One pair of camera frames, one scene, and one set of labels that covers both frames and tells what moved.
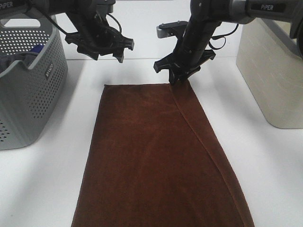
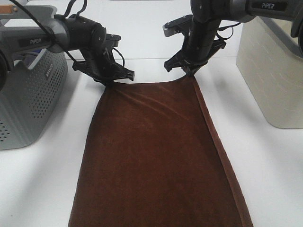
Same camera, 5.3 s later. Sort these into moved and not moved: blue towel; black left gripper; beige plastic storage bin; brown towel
Moved: black left gripper
Not moved: beige plastic storage bin; brown towel; blue towel
